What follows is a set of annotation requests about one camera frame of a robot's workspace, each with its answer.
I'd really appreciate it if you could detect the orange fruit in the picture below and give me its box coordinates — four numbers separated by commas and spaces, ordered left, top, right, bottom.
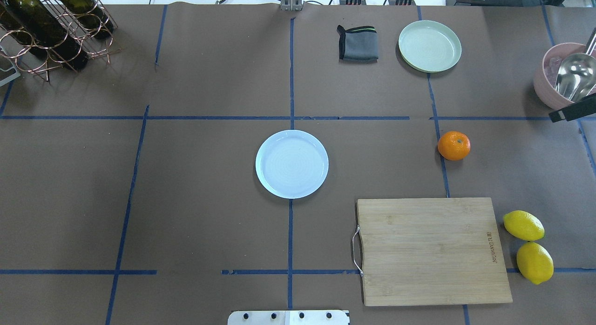
438, 131, 471, 161

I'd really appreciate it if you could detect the light blue plate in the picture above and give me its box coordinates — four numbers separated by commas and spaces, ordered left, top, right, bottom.
255, 129, 329, 199

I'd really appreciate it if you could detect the light green plate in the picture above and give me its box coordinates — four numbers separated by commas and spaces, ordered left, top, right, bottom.
398, 20, 462, 73

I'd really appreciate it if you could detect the metal scoop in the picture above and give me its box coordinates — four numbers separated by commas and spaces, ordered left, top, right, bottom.
554, 30, 596, 103

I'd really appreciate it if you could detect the pink bowl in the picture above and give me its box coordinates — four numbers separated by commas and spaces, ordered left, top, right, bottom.
534, 42, 585, 110

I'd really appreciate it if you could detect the yellow lemon upper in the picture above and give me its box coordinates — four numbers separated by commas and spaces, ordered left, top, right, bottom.
503, 210, 545, 242

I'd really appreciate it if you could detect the yellow lemon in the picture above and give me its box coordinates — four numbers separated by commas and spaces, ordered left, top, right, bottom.
503, 210, 545, 242
516, 242, 554, 285

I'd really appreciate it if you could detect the yellow lemon lower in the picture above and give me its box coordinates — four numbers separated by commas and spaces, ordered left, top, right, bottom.
516, 242, 554, 285

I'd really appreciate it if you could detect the wooden cutting board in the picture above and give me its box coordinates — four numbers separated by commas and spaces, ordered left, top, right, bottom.
355, 197, 513, 307

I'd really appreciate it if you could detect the grey folded cloth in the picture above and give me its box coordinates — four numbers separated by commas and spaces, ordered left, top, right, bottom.
337, 25, 379, 63

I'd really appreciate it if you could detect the dark green wine bottle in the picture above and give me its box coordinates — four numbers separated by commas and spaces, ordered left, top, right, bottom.
1, 0, 88, 72

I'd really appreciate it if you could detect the aluminium frame post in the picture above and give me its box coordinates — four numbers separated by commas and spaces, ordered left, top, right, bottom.
280, 0, 304, 11

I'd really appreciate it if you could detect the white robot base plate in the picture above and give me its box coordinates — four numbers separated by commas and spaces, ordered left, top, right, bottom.
227, 310, 351, 325

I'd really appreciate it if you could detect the copper wire bottle rack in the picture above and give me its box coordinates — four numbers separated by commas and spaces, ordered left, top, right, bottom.
1, 0, 122, 81

